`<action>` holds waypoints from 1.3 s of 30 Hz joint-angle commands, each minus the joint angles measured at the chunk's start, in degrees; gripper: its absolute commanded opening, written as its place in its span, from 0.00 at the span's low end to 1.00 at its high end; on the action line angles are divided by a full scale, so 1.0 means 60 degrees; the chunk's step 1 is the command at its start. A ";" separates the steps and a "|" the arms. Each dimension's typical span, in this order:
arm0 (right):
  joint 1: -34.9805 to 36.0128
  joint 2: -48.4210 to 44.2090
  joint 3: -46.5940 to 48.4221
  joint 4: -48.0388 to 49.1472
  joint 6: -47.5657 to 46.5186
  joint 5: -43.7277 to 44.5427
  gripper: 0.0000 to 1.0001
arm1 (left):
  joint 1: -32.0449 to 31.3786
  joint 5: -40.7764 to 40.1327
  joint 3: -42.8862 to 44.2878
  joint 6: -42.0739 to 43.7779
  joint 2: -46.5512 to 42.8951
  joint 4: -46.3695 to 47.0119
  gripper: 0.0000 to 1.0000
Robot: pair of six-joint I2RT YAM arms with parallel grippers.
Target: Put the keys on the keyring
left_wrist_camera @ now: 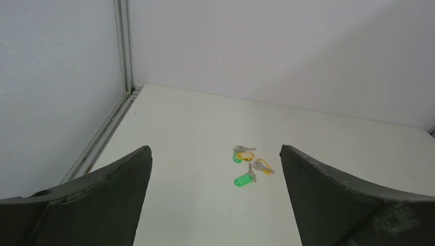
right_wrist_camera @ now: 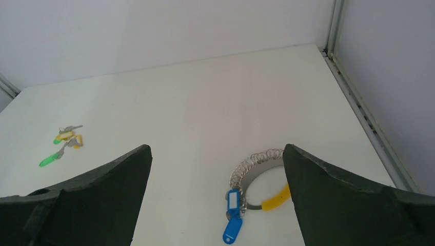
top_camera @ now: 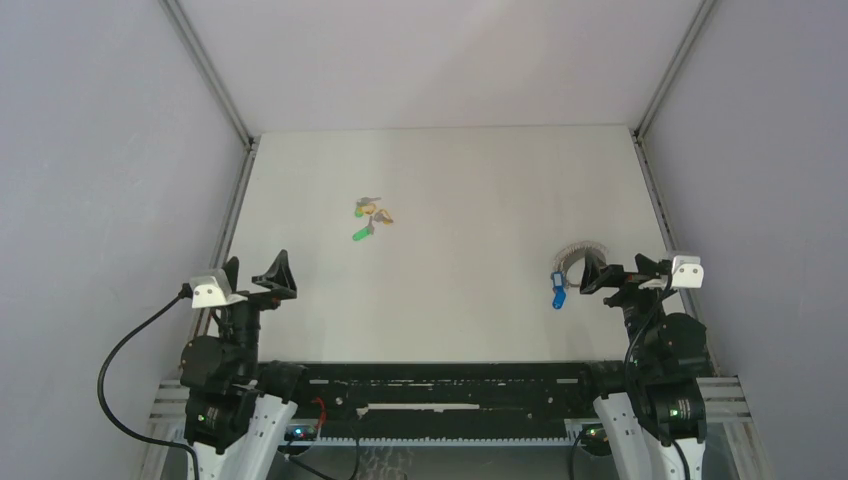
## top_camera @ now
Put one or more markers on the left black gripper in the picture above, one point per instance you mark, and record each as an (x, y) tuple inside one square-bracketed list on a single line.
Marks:
[(279, 277)]

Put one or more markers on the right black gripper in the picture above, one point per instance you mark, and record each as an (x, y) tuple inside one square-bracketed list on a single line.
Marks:
[(628, 282)]

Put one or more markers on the metal chain keyring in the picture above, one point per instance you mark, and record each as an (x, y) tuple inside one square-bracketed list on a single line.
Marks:
[(572, 254)]

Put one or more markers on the blue key tag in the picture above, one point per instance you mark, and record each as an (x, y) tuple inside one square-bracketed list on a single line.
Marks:
[(559, 289)]

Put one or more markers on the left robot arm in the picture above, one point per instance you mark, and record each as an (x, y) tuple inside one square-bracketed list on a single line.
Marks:
[(237, 410)]

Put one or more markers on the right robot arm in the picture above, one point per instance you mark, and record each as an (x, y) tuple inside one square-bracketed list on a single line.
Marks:
[(654, 418)]

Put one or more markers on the orange tagged key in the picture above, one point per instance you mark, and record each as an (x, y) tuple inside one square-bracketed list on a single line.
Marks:
[(382, 216)]

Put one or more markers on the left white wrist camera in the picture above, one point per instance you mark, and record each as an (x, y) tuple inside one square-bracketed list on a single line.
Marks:
[(212, 289)]

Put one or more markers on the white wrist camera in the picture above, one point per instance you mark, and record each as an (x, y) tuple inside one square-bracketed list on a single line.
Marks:
[(678, 271), (212, 289)]

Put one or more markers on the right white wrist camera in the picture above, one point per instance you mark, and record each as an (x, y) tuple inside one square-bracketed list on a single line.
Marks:
[(678, 271)]

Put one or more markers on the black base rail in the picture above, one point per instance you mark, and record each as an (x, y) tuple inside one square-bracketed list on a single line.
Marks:
[(438, 393)]

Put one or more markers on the white toothed cable strip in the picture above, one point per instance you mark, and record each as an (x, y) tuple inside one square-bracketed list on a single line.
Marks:
[(523, 433)]

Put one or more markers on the left aluminium frame post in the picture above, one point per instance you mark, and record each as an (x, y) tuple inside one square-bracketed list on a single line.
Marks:
[(186, 32)]

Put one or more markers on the aluminium frame post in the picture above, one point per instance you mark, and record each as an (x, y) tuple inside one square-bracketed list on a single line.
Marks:
[(640, 136), (186, 32)]

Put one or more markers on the right aluminium frame post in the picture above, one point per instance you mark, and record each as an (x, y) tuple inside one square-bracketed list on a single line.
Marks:
[(640, 136)]

